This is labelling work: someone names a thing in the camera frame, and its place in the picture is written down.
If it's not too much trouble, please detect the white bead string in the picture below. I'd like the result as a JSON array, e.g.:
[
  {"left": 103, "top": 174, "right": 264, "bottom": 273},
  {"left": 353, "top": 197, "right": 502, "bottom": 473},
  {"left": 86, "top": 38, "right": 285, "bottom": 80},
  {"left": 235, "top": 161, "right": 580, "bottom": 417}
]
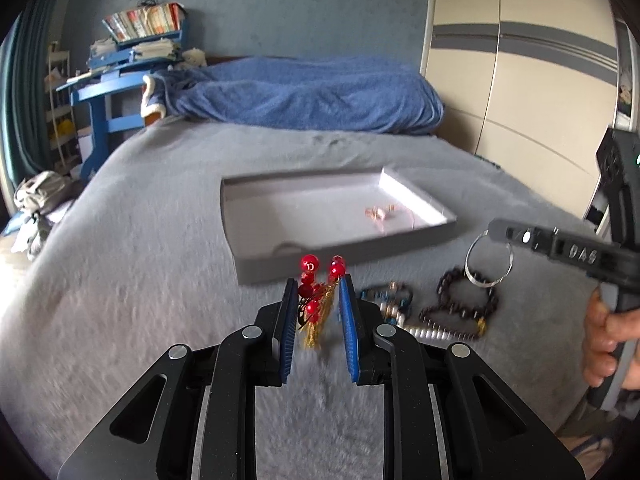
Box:
[{"left": 382, "top": 305, "right": 452, "bottom": 344}]

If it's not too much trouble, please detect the teal curtain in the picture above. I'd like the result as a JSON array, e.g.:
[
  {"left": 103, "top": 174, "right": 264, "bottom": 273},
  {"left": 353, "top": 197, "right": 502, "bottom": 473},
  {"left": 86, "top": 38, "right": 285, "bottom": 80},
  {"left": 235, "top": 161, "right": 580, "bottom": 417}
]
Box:
[{"left": 0, "top": 0, "right": 62, "bottom": 191}]

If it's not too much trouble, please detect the blue wooden shelf with books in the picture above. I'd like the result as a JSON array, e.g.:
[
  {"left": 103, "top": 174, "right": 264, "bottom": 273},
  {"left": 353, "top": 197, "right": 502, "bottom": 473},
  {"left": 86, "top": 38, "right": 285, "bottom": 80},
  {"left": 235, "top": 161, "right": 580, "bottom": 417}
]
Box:
[{"left": 56, "top": 15, "right": 192, "bottom": 181}]

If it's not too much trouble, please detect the pink string jewelry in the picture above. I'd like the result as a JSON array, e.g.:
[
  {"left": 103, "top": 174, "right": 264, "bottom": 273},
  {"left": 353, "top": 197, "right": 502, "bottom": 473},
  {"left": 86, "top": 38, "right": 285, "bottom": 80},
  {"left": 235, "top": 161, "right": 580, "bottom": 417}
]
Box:
[{"left": 364, "top": 204, "right": 418, "bottom": 233}]

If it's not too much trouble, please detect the blue faceted bead bracelet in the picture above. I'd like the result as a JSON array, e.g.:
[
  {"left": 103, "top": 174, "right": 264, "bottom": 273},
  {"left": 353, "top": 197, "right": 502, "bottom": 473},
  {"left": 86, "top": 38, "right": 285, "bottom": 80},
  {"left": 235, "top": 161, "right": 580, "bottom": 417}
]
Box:
[{"left": 360, "top": 282, "right": 414, "bottom": 326}]

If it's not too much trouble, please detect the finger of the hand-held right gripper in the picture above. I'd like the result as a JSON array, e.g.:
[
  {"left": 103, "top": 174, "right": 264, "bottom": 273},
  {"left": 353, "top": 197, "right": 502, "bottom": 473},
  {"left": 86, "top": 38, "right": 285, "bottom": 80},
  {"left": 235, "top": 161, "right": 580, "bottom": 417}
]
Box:
[{"left": 487, "top": 218, "right": 557, "bottom": 262}]

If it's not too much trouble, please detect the grey shallow cardboard tray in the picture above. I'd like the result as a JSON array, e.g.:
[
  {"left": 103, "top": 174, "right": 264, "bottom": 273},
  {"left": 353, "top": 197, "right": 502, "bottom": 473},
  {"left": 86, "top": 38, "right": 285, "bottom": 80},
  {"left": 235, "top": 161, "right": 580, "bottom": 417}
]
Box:
[{"left": 220, "top": 166, "right": 458, "bottom": 286}]

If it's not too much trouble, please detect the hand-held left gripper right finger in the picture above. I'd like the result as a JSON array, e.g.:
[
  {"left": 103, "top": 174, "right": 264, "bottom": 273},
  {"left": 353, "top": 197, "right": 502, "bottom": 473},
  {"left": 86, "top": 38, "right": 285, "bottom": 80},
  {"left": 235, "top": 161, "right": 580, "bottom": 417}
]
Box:
[{"left": 337, "top": 275, "right": 586, "bottom": 480}]

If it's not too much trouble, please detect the person's right hand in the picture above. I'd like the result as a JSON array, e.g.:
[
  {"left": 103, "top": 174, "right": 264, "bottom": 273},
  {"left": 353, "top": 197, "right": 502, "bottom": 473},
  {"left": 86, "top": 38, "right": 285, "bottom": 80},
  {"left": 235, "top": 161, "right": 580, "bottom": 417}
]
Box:
[{"left": 582, "top": 290, "right": 640, "bottom": 389}]

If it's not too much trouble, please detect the blue fleece blanket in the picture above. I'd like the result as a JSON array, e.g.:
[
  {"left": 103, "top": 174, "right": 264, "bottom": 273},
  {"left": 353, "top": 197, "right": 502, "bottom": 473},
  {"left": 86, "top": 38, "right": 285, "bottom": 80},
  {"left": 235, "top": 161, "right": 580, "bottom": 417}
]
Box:
[{"left": 142, "top": 57, "right": 446, "bottom": 136}]

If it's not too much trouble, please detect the white shelf rack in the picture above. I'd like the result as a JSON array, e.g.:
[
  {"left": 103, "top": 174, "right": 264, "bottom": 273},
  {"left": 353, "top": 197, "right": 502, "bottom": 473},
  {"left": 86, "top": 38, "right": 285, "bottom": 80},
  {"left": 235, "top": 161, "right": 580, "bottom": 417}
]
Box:
[{"left": 44, "top": 42, "right": 84, "bottom": 177}]

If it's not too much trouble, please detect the silver hoop bangle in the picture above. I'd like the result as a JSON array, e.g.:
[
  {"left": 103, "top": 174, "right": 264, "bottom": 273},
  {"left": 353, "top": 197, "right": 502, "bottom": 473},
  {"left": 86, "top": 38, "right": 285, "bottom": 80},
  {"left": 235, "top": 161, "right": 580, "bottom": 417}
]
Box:
[{"left": 464, "top": 231, "right": 516, "bottom": 289}]

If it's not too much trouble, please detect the dark brown bead bracelet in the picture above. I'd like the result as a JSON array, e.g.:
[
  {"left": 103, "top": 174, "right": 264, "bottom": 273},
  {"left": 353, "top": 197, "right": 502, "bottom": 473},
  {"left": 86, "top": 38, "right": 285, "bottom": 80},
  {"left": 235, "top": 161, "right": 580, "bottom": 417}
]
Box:
[{"left": 419, "top": 269, "right": 501, "bottom": 339}]

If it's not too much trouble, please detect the pile of grey clothes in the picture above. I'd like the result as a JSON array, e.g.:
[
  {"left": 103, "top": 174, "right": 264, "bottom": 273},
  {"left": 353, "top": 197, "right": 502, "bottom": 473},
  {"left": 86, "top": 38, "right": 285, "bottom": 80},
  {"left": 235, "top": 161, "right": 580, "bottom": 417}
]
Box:
[{"left": 12, "top": 170, "right": 84, "bottom": 261}]

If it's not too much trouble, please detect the beige wardrobe with grey stripes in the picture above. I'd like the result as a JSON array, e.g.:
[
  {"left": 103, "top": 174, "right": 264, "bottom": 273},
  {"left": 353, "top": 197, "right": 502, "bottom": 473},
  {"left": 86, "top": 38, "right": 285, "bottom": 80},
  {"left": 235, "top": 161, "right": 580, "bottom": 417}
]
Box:
[{"left": 420, "top": 0, "right": 622, "bottom": 221}]

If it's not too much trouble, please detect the grey bed cover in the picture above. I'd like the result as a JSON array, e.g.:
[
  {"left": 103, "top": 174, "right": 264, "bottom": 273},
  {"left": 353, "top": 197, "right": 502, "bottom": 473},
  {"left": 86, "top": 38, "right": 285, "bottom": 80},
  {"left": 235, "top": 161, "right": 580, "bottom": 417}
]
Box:
[{"left": 0, "top": 115, "right": 616, "bottom": 480}]

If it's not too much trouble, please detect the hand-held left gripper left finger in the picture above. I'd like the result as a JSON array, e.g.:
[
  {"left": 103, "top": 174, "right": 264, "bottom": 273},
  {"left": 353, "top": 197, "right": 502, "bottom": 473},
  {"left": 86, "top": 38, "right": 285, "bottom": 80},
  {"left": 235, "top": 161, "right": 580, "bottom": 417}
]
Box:
[{"left": 56, "top": 277, "right": 301, "bottom": 480}]

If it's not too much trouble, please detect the person's foot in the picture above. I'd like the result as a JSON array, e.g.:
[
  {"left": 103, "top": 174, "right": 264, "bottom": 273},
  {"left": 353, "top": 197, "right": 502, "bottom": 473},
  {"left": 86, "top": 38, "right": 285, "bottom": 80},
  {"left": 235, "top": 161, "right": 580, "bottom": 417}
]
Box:
[{"left": 559, "top": 434, "right": 617, "bottom": 467}]

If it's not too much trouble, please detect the red bead gold tassel ornament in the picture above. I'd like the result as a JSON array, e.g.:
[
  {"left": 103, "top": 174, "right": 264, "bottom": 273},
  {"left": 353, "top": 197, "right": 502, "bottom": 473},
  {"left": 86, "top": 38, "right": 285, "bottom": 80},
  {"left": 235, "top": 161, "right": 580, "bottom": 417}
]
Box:
[{"left": 296, "top": 254, "right": 348, "bottom": 351}]

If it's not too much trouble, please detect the stack of papers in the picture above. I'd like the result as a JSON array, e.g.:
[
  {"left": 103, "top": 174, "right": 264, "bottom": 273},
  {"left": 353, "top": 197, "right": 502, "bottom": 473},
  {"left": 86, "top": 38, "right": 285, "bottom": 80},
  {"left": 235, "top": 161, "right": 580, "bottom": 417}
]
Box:
[{"left": 90, "top": 37, "right": 182, "bottom": 68}]

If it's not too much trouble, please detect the row of books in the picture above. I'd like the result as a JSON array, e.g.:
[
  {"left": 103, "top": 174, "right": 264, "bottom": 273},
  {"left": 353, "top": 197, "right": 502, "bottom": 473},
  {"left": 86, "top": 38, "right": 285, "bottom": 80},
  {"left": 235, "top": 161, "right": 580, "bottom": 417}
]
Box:
[{"left": 102, "top": 2, "right": 184, "bottom": 44}]

